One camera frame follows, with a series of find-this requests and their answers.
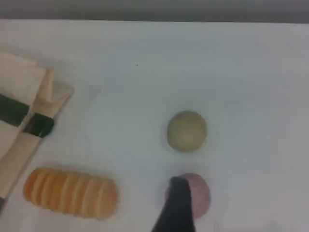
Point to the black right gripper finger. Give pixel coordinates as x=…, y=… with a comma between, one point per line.
x=178, y=212

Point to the beige round bun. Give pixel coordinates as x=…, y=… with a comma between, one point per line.
x=187, y=131

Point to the pink peach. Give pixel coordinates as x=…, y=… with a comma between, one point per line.
x=201, y=195

